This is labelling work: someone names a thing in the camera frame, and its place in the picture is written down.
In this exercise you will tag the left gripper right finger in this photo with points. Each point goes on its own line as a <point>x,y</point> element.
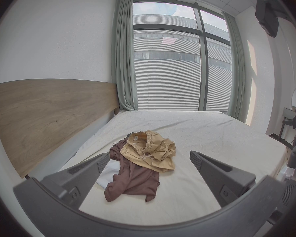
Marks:
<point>222,179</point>

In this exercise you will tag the brown garment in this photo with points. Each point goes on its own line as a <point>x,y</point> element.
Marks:
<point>135,181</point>

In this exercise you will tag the bed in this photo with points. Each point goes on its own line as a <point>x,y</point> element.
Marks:
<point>187,132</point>

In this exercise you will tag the small grey table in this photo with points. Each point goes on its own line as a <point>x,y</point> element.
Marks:
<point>288,112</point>

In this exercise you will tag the grey-green curtain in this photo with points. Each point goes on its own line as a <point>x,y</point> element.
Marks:
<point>235,70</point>
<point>123,58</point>

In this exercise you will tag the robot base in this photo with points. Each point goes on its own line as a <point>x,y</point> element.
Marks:
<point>286,173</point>

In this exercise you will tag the tan shorts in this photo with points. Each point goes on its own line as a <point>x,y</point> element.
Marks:
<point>157,164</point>

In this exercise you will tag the white garment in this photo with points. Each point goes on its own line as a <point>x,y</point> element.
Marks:
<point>108,175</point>

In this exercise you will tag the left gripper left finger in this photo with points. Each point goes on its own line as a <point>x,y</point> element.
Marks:
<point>76,179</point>

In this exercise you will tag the window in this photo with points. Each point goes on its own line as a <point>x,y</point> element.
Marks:
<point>166,78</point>

